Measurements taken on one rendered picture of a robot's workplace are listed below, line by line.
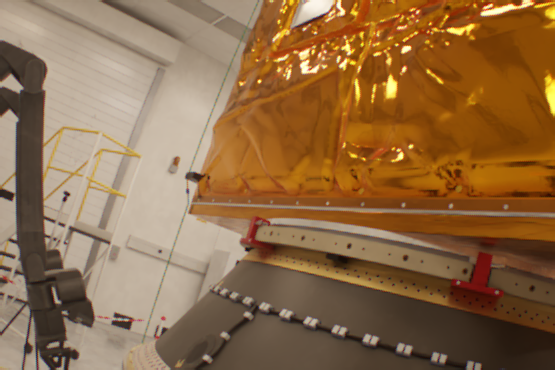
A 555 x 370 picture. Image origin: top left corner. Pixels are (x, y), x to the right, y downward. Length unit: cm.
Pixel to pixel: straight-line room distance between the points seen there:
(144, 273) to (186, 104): 307
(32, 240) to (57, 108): 774
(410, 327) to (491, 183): 36
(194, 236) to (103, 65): 343
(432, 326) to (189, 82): 868
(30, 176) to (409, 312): 87
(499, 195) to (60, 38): 837
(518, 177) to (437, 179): 23
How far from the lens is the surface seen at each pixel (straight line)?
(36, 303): 108
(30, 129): 107
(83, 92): 888
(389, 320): 120
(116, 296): 914
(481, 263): 120
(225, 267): 886
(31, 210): 106
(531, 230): 104
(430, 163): 122
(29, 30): 900
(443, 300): 123
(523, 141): 107
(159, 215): 921
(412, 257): 122
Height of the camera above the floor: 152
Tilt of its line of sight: 11 degrees up
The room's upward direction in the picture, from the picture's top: 18 degrees clockwise
